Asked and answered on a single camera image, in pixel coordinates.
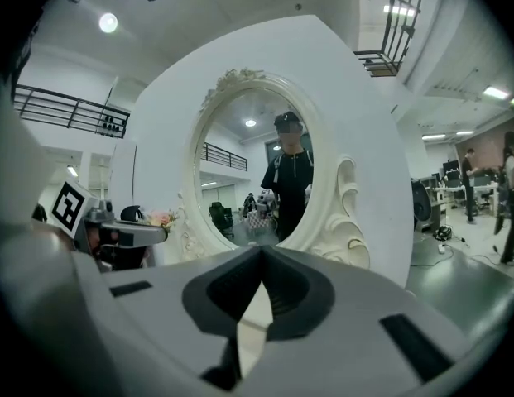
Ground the rectangular ceiling light panel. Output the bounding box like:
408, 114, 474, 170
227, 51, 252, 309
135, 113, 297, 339
481, 85, 511, 101

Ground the white office desk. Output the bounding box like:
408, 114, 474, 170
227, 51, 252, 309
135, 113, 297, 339
417, 174, 502, 219

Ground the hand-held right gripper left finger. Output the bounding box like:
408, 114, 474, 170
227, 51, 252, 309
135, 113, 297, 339
102, 245, 265, 393

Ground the round ceiling lamp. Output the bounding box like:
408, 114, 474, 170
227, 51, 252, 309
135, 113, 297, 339
98, 12, 119, 34

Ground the pink flower bouquet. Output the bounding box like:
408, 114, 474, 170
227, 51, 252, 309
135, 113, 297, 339
145, 208, 180, 234

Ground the black metal stair railing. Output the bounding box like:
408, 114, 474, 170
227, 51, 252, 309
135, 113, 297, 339
353, 0, 430, 79

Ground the white oval dressing table mirror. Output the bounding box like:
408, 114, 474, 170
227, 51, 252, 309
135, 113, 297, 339
180, 67, 372, 269

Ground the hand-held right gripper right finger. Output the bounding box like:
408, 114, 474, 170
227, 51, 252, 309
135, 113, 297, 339
243, 245, 497, 397

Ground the black metal balcony railing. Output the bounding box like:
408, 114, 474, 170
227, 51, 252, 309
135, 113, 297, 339
12, 83, 132, 140

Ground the white curved backboard panel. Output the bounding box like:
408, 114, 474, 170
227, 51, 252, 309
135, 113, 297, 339
109, 13, 416, 289

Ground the black round fan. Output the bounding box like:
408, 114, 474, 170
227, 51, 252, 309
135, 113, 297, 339
411, 177, 434, 234

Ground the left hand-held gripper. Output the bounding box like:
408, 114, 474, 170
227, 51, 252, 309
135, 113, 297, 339
49, 179, 167, 273

